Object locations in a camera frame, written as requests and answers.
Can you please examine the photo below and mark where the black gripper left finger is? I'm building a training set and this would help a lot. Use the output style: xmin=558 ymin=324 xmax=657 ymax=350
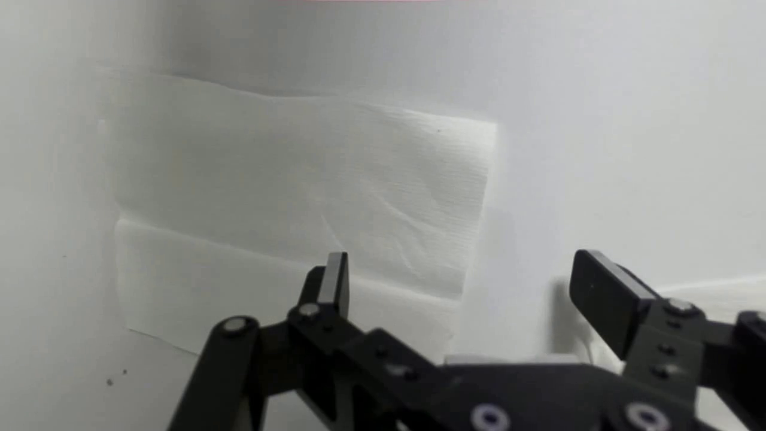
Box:
xmin=165 ymin=251 xmax=464 ymax=431

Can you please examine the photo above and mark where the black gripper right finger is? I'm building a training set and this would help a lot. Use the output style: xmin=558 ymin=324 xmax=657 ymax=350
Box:
xmin=567 ymin=250 xmax=766 ymax=431

